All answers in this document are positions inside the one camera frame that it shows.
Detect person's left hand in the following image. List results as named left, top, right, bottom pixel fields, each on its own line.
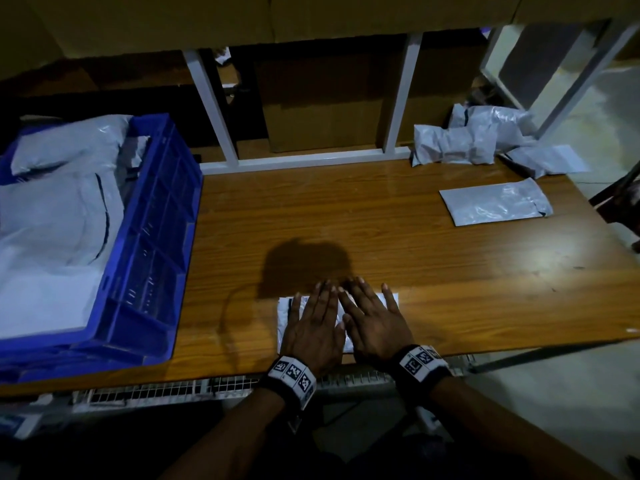
left=280, top=281, right=347, bottom=376

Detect person's right hand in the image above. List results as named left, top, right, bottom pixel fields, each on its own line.
left=340, top=277, right=416, bottom=368

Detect blue plastic crate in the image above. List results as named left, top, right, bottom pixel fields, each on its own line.
left=0, top=113, right=204, bottom=384

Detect packed white bags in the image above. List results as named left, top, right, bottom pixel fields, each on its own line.
left=0, top=115, right=151, bottom=341

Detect person's right forearm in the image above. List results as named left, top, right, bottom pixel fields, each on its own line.
left=430, top=377, right=616, bottom=480

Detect person's left forearm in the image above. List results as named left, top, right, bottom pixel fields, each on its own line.
left=160, top=389, right=291, bottom=480

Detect wooden table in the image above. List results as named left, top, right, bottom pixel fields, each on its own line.
left=0, top=159, right=640, bottom=398

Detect white metal shelf leg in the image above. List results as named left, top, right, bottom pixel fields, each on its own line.
left=383, top=33, right=423, bottom=154
left=183, top=49, right=239, bottom=166
left=535, top=19, right=636, bottom=141

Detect white wire rack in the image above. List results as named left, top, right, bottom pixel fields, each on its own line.
left=70, top=353, right=476, bottom=411

